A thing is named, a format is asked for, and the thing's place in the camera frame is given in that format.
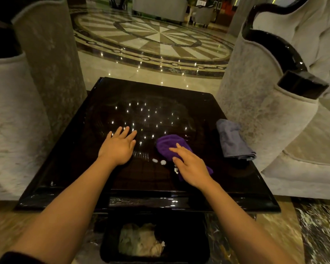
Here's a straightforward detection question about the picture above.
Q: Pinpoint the grey background sofa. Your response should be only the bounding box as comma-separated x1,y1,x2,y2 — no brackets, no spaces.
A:
132,0,189,24

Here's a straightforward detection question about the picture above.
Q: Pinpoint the glossy black table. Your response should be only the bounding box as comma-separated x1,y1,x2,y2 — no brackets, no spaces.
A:
14,77,281,214

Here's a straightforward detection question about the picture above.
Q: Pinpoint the person's right forearm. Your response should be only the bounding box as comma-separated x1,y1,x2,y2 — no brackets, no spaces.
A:
199,179,298,264

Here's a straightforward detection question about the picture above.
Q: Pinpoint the purple cleaning cloth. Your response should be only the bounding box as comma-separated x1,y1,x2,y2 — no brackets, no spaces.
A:
156,134,214,175

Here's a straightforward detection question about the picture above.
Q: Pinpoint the grey background chair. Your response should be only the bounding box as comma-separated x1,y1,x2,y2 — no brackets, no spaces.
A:
192,5,215,28

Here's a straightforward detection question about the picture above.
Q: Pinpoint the person's left hand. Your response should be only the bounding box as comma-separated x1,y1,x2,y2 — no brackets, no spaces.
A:
98,126,138,166

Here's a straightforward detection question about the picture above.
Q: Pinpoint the person's right hand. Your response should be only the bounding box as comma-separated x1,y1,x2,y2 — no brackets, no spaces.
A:
169,143,214,190

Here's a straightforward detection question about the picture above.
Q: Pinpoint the grey armchair with black trim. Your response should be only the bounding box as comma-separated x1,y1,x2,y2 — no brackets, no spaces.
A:
215,0,330,201

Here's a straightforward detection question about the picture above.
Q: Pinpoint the black waste bin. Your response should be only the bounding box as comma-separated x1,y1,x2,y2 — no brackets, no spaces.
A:
100,214,210,264

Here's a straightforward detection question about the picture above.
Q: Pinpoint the crumpled paper trash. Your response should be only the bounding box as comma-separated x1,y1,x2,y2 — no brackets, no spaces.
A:
118,223,166,258

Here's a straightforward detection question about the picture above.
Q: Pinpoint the black sleeve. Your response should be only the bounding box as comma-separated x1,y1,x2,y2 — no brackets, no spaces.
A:
0,251,46,264

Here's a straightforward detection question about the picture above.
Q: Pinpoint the person's left forearm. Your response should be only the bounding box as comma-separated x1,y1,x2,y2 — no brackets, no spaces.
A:
5,156,119,264

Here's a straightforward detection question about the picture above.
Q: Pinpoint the grey velvet armchair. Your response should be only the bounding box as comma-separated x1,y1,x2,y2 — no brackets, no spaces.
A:
0,0,87,201

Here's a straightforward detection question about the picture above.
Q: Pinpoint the grey folded cloth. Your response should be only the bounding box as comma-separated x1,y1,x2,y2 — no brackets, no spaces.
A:
216,119,257,161

